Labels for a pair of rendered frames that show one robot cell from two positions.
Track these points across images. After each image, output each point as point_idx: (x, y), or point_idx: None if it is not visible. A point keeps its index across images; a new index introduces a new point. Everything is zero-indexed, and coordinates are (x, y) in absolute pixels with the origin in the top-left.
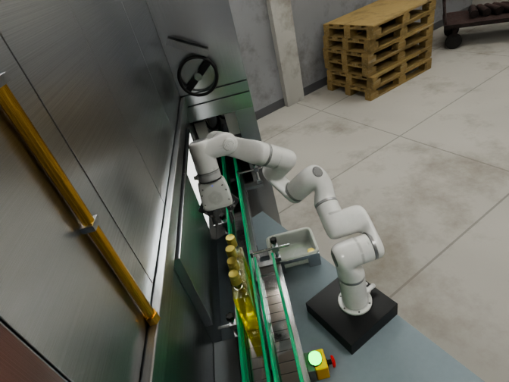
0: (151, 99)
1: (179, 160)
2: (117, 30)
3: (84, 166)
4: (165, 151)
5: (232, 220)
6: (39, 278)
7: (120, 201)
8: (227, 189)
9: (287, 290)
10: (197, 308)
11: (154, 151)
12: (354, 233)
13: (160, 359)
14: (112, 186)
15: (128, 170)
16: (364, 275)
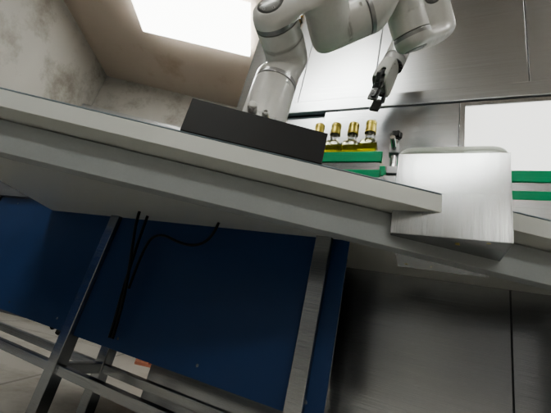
0: (478, 43)
1: (466, 92)
2: (462, 0)
3: (312, 47)
4: (447, 79)
5: (370, 97)
6: (264, 58)
7: (319, 66)
8: (379, 64)
9: None
10: None
11: (412, 70)
12: (306, 20)
13: None
14: (321, 60)
15: (347, 61)
16: (257, 71)
